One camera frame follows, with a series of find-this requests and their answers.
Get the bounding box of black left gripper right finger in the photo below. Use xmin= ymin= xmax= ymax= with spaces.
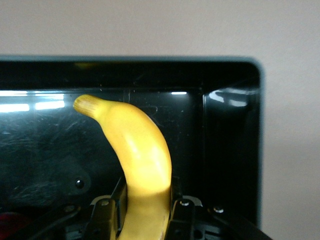
xmin=168 ymin=176 xmax=275 ymax=240

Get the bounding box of black plastic box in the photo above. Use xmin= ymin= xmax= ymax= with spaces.
xmin=0 ymin=55 xmax=267 ymax=240

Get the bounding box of yellow banana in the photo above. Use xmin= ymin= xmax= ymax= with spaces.
xmin=73 ymin=94 xmax=173 ymax=240

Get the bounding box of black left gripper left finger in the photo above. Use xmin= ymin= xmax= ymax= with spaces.
xmin=34 ymin=176 xmax=129 ymax=240

